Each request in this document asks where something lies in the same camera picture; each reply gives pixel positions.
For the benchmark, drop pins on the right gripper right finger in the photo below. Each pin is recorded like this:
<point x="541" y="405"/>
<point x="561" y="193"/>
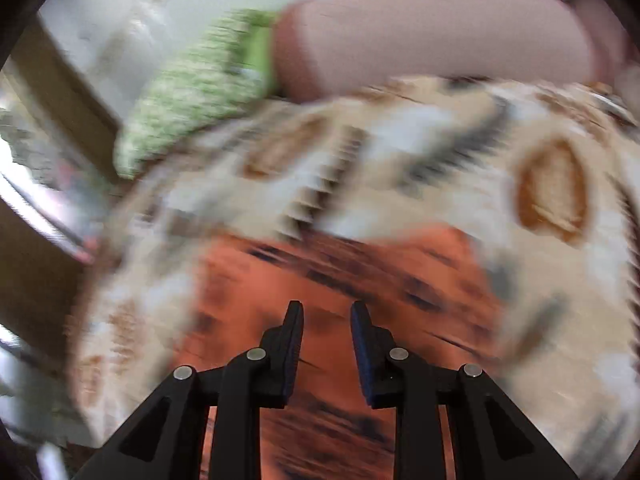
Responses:
<point x="448" y="420"/>

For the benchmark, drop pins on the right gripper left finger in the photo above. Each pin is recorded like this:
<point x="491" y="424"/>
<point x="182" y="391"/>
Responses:
<point x="206" y="417"/>

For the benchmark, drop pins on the orange black floral garment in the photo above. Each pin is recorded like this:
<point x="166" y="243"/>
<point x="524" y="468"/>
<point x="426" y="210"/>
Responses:
<point x="428" y="289"/>

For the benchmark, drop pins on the leaf pattern beige blanket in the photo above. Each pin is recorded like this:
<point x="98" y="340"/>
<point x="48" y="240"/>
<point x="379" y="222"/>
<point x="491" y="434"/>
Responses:
<point x="543" y="179"/>

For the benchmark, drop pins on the stained glass wooden door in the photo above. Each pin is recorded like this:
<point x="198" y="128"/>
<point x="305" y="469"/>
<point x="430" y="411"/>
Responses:
<point x="57" y="186"/>

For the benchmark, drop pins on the green checkered pillow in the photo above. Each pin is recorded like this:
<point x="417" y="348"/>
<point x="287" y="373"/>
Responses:
<point x="223" y="74"/>

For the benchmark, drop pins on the pink bolster cushion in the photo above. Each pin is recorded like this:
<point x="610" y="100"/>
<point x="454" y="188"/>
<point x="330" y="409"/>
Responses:
<point x="326" y="47"/>

